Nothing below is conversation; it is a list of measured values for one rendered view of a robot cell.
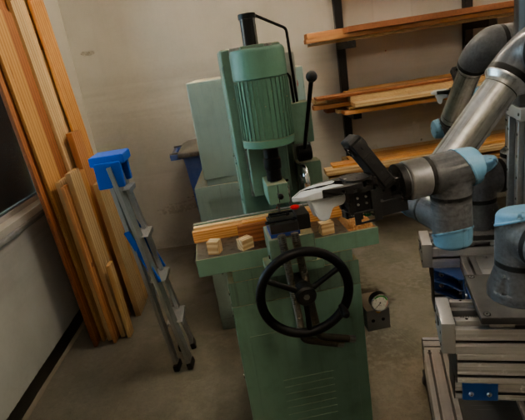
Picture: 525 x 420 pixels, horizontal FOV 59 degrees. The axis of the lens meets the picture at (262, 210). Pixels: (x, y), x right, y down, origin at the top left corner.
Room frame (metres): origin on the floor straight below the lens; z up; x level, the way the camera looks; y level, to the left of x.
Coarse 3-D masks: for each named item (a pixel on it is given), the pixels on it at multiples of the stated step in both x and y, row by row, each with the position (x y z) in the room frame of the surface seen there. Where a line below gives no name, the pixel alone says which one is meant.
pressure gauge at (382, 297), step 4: (372, 292) 1.36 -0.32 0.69; (376, 292) 1.35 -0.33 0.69; (380, 292) 1.34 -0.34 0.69; (372, 296) 1.34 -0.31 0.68; (376, 296) 1.33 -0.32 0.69; (380, 296) 1.33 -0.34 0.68; (384, 296) 1.33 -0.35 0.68; (368, 300) 1.35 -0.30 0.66; (372, 300) 1.33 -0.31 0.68; (376, 300) 1.33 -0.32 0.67; (380, 300) 1.33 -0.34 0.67; (384, 300) 1.33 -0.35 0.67; (388, 300) 1.33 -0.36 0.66; (372, 304) 1.33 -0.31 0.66; (376, 304) 1.33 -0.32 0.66; (380, 304) 1.33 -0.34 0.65; (384, 304) 1.33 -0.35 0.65; (388, 304) 1.33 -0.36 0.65; (372, 308) 1.33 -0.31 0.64; (376, 308) 1.33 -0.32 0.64; (380, 308) 1.33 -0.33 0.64; (384, 308) 1.33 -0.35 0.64
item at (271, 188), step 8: (264, 184) 1.56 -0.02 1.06; (272, 184) 1.49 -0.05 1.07; (280, 184) 1.49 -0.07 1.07; (264, 192) 1.61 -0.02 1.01; (272, 192) 1.49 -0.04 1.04; (280, 192) 1.49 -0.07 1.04; (288, 192) 1.50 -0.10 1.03; (272, 200) 1.49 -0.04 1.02; (280, 200) 1.49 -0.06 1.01; (288, 200) 1.49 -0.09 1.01
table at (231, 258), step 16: (336, 224) 1.47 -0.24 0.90; (224, 240) 1.49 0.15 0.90; (320, 240) 1.38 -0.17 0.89; (336, 240) 1.39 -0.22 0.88; (352, 240) 1.39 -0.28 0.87; (368, 240) 1.39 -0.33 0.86; (208, 256) 1.37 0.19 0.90; (224, 256) 1.36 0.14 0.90; (240, 256) 1.36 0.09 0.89; (256, 256) 1.36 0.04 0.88; (208, 272) 1.35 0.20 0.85
